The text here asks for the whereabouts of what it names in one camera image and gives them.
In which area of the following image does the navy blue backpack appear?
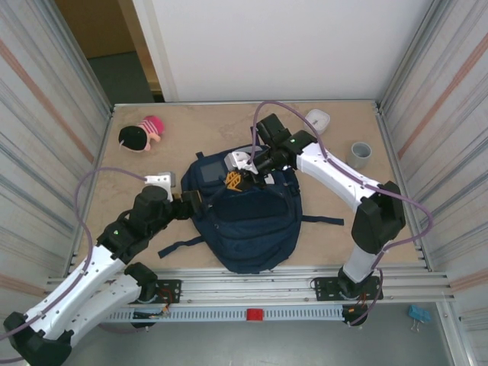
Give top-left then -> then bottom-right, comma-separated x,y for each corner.
158,143 -> 345,275

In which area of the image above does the white square container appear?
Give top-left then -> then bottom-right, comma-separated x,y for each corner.
303,108 -> 332,135

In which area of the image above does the plush doll with pink hat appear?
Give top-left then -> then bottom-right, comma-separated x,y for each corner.
117,114 -> 165,154

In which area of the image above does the grey cup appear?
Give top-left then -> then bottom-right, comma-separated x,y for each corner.
345,141 -> 373,171

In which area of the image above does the brown wooden door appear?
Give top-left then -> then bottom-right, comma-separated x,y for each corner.
55,0 -> 161,95

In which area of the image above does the blue binder clip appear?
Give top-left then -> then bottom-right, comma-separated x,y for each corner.
408,303 -> 432,332

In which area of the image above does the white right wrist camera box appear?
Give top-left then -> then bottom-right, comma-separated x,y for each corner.
223,150 -> 255,172

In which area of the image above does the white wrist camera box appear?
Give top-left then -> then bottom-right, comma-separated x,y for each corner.
223,150 -> 255,172
143,171 -> 177,199

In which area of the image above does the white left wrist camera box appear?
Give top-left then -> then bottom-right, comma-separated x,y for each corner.
143,171 -> 177,199

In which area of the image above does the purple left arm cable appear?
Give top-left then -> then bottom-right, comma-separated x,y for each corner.
0,166 -> 153,361

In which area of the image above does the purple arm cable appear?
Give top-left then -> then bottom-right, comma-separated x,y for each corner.
247,99 -> 435,329
0,166 -> 153,361

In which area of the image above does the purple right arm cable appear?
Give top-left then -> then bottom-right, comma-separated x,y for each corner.
247,99 -> 435,329

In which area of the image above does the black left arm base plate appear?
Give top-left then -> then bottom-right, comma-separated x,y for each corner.
152,279 -> 182,305

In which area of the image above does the aluminium mounting rail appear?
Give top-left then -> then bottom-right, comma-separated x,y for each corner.
45,266 -> 457,308

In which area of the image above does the slotted grey cable duct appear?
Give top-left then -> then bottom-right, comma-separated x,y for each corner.
101,307 -> 346,323

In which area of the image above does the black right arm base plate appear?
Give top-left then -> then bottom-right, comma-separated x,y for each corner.
313,276 -> 384,303

